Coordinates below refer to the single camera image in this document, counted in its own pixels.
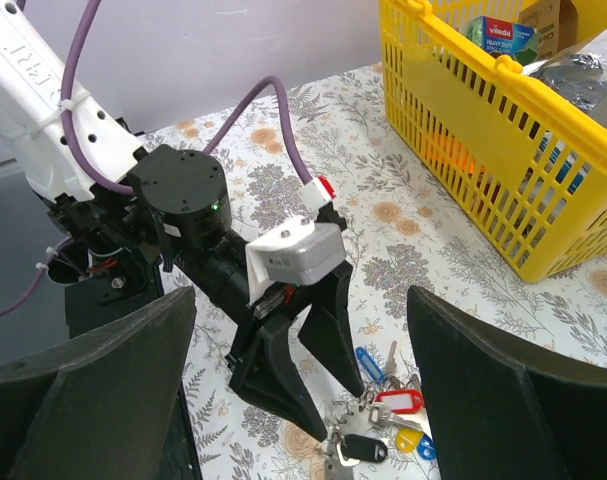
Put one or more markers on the brown cardboard box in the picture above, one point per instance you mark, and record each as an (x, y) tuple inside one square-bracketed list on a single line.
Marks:
[(556, 22)]

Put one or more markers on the red key tag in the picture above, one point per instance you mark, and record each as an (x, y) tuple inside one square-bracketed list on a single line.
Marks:
[(406, 401)]

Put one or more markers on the yellow plastic basket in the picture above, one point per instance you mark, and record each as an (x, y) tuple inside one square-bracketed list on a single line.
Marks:
[(528, 167)]

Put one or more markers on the blue key tag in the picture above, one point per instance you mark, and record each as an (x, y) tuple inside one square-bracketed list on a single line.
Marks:
[(426, 448), (369, 365)]

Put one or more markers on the metal ring disc with keyrings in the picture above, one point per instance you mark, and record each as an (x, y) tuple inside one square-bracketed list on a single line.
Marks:
[(368, 418)]

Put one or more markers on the silver foil bag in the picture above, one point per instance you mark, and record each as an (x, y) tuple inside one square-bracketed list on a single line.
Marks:
[(577, 73)]

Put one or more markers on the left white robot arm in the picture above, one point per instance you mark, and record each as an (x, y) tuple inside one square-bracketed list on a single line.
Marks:
[(105, 189)]

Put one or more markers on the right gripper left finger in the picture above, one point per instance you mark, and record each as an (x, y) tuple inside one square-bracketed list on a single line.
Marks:
[(104, 405)]

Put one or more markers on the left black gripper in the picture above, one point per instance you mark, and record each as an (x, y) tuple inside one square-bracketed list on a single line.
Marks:
[(263, 373)]

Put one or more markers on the floral patterned mat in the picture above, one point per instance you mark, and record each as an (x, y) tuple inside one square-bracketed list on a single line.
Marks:
[(403, 229)]

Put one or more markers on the yellow key tag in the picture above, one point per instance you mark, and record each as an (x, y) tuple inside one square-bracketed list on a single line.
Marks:
[(408, 439)]

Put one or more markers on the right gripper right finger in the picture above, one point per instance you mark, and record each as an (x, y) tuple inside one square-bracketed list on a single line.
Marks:
[(501, 407)]

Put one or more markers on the silver key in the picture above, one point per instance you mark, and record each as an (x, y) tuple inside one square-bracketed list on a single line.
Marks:
[(390, 366)]

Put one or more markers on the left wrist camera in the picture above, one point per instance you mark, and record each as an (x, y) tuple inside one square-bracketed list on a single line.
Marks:
[(299, 251)]

